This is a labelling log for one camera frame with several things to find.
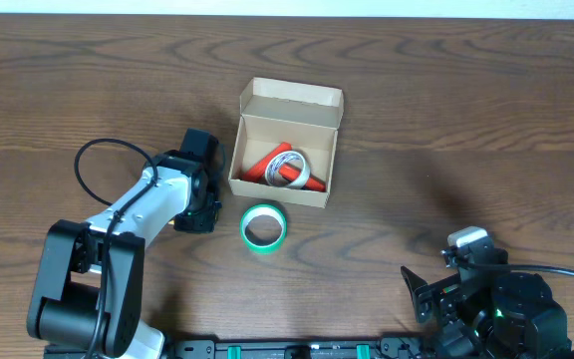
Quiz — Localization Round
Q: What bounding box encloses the red utility knife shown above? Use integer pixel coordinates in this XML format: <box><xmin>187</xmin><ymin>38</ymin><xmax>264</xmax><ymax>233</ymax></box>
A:
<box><xmin>241</xmin><ymin>142</ymin><xmax>292</xmax><ymax>183</ymax></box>

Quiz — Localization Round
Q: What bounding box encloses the green tape roll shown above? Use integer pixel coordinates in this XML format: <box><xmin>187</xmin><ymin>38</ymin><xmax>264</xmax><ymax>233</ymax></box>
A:
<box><xmin>239</xmin><ymin>204</ymin><xmax>287</xmax><ymax>254</ymax></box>

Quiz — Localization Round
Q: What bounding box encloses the white tape roll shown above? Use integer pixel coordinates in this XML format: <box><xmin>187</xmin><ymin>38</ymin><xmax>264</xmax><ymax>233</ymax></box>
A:
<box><xmin>264</xmin><ymin>151</ymin><xmax>311</xmax><ymax>189</ymax></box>

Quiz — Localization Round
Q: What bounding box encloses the red marker pen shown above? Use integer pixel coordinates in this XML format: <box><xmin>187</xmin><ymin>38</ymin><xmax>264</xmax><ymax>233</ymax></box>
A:
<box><xmin>277</xmin><ymin>164</ymin><xmax>328</xmax><ymax>193</ymax></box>

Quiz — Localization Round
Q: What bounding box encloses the brown cardboard box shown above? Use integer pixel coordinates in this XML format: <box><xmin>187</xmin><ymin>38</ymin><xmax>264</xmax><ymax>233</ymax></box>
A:
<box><xmin>228</xmin><ymin>76</ymin><xmax>345</xmax><ymax>209</ymax></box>

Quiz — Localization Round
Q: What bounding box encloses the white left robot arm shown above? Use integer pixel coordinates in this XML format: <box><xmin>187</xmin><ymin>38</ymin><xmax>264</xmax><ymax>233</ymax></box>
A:
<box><xmin>27</xmin><ymin>129</ymin><xmax>225</xmax><ymax>359</ymax></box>

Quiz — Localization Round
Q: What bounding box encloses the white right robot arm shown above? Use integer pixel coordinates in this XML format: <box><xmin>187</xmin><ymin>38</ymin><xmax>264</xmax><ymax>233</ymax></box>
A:
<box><xmin>401</xmin><ymin>236</ymin><xmax>574</xmax><ymax>359</ymax></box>

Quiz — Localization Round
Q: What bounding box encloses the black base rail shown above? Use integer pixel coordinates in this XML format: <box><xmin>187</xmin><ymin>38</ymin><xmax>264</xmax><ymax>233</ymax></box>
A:
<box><xmin>42</xmin><ymin>336</ymin><xmax>467</xmax><ymax>359</ymax></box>

